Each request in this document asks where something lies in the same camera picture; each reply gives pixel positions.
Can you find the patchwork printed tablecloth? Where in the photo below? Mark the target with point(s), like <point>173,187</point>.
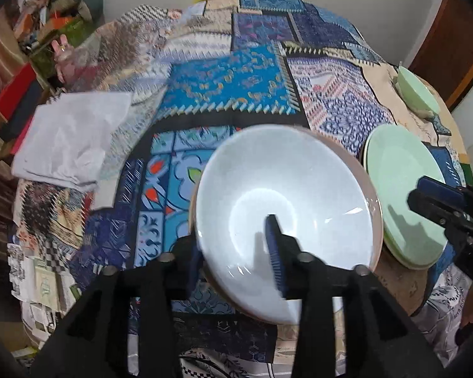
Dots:
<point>228,75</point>

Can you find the brown striped curtain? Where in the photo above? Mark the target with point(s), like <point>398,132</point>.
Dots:
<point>0,51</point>

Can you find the pale bowl with brown rim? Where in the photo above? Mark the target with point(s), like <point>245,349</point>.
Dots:
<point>299,173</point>

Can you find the mint green bowl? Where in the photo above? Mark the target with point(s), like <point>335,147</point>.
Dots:
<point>416,90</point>

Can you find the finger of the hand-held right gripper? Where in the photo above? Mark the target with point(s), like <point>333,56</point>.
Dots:
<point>437,187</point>
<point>433,206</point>

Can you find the pile of orange boxes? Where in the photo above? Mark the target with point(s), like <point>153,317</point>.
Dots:
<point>33,15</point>

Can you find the red box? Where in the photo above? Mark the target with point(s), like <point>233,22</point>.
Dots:
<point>17,86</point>

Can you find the white folded cloth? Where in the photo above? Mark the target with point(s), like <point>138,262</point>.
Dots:
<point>71,138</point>

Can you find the grey patterned cloth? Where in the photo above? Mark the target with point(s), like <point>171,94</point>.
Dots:
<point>441,315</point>

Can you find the brown wooden door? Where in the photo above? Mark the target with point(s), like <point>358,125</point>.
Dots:
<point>457,39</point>

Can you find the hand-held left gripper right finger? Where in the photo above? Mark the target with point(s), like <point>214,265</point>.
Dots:
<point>276,252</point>

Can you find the dark blue box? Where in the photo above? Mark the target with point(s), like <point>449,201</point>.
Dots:
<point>17,122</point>

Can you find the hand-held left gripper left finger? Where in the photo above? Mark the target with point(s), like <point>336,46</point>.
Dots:
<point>181,267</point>

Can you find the green box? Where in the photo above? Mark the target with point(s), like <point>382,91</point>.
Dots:
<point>69,29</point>

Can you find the mint green plate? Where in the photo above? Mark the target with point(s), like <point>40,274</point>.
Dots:
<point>394,165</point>

